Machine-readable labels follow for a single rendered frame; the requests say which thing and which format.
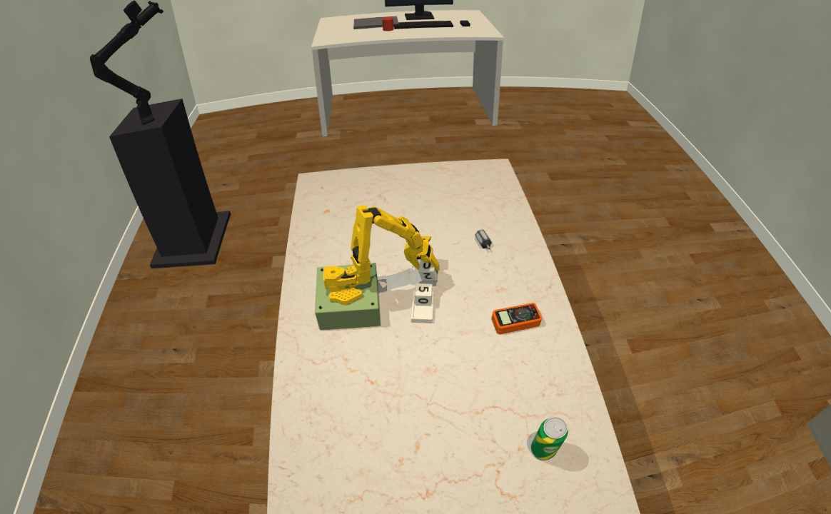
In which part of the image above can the orange digital multimeter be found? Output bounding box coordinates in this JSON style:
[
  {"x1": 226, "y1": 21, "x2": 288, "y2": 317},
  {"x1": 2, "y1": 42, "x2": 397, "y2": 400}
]
[{"x1": 492, "y1": 303, "x2": 542, "y2": 334}]

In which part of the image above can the green drink can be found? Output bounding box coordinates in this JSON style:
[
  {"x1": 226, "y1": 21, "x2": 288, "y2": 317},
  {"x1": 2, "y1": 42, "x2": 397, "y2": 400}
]
[{"x1": 531, "y1": 417, "x2": 568, "y2": 460}]

